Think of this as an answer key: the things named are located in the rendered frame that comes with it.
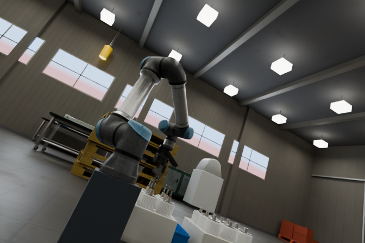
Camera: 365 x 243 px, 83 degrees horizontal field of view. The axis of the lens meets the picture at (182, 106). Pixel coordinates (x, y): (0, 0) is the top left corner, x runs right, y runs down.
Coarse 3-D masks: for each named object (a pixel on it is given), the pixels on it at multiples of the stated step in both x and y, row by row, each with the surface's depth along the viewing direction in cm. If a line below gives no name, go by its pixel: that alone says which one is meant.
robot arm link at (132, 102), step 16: (144, 64) 110; (160, 64) 105; (144, 80) 104; (160, 80) 111; (128, 96) 99; (144, 96) 102; (112, 112) 94; (128, 112) 95; (96, 128) 92; (112, 128) 87; (112, 144) 87
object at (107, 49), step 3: (105, 45) 827; (108, 45) 825; (105, 48) 819; (108, 48) 822; (111, 48) 831; (102, 51) 817; (105, 51) 816; (108, 51) 822; (111, 51) 836; (102, 54) 810; (105, 54) 815; (108, 54) 824; (102, 57) 822; (105, 57) 816
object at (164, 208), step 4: (160, 204) 122; (164, 204) 121; (168, 204) 121; (172, 204) 122; (160, 208) 121; (164, 208) 120; (168, 208) 120; (172, 208) 122; (156, 212) 121; (160, 212) 120; (164, 212) 119; (168, 212) 120; (172, 212) 123; (168, 216) 120
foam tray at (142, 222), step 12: (132, 216) 112; (144, 216) 113; (156, 216) 115; (132, 228) 110; (144, 228) 112; (156, 228) 113; (168, 228) 115; (120, 240) 108; (132, 240) 109; (144, 240) 110; (156, 240) 112; (168, 240) 113
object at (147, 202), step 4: (144, 196) 120; (148, 196) 120; (152, 196) 120; (140, 200) 121; (144, 200) 119; (148, 200) 119; (152, 200) 120; (156, 200) 123; (140, 204) 119; (144, 204) 118; (148, 204) 118; (152, 204) 119; (148, 208) 118; (152, 208) 119
